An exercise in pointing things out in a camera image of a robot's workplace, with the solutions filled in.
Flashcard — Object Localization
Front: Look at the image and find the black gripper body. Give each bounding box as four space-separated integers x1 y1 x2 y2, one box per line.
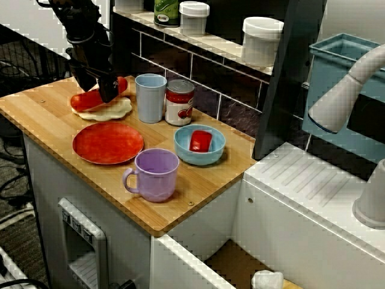
66 27 115 79

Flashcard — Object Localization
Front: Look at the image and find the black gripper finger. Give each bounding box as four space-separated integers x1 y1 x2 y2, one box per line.
97 72 121 104
69 61 99 93

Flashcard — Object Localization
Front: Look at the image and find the red toy sausage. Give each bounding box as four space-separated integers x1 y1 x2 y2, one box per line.
70 76 129 112

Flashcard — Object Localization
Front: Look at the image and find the light blue plastic cup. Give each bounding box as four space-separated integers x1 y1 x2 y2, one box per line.
134 73 168 124

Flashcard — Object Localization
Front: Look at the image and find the red toy food piece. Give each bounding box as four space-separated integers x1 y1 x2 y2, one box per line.
189 130 213 152

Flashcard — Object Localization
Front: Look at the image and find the white scalloped toy dough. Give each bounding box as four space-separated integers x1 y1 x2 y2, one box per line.
71 96 133 123

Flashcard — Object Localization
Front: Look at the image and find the red round plate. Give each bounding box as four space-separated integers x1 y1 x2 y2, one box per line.
72 122 145 165

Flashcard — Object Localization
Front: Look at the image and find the tomato soup can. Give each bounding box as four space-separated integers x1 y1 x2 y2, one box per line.
164 79 196 126

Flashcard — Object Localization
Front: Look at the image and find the green labelled can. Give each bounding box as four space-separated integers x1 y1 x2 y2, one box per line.
153 0 181 28

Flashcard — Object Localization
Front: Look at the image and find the purple plastic mug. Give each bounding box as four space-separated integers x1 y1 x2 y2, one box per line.
122 149 180 203

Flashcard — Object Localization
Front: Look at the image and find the small white lidded jar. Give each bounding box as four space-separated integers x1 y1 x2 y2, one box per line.
179 1 211 37

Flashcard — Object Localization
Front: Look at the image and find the light blue bowl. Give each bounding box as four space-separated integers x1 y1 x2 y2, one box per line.
174 124 227 166

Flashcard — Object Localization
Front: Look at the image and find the large white lidded jar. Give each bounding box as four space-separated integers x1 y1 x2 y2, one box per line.
241 16 285 67

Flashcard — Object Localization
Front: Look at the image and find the blue plastic dish bin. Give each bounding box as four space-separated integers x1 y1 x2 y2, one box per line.
301 33 385 165

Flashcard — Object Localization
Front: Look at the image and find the grey toy faucet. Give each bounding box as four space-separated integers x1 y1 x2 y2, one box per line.
307 44 385 230

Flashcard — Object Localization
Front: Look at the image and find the white toy kitchen cabinet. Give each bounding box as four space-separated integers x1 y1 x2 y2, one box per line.
22 132 385 289

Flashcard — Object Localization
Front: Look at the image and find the white crumpled object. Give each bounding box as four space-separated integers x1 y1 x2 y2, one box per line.
251 270 285 289

